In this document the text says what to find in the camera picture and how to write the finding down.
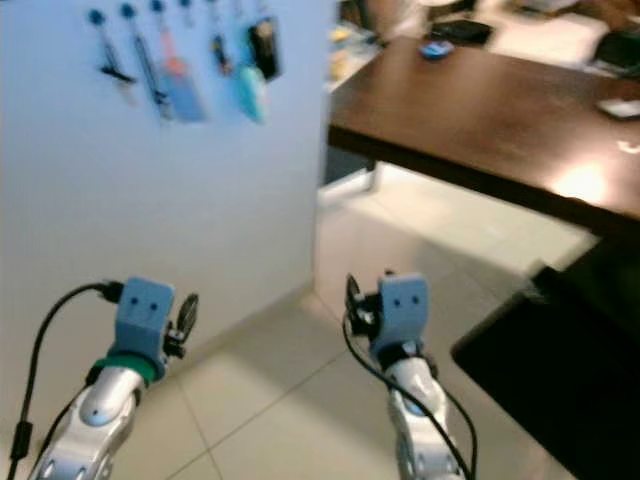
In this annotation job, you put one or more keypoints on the small blue timer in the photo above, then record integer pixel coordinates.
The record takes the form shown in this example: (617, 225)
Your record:
(435, 50)

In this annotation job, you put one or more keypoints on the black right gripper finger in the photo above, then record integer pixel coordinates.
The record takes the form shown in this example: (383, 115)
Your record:
(353, 298)

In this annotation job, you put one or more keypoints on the black key fob bunch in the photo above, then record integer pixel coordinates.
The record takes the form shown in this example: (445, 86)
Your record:
(220, 52)

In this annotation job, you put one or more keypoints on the dark brown wooden table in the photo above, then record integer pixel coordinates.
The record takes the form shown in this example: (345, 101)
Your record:
(480, 120)

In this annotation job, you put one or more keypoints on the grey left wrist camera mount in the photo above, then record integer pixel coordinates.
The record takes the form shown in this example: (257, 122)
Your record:
(145, 310)

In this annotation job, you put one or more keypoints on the black bag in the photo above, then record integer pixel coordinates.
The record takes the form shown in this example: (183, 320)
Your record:
(460, 30)

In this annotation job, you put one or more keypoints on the black chair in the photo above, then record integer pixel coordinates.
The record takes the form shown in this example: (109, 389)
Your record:
(618, 50)

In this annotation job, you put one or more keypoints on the black card holder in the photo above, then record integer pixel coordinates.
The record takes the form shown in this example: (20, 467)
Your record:
(267, 48)

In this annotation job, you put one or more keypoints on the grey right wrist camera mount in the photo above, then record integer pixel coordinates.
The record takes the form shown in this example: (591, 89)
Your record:
(405, 305)

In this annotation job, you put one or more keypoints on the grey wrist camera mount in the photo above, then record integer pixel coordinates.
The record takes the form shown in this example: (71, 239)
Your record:
(145, 310)
(405, 305)

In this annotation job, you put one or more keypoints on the blue round wall hook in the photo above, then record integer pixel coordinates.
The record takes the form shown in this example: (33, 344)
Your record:
(185, 8)
(126, 11)
(97, 17)
(156, 6)

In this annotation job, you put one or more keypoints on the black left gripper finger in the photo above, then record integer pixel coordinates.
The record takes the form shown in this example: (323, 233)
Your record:
(187, 313)

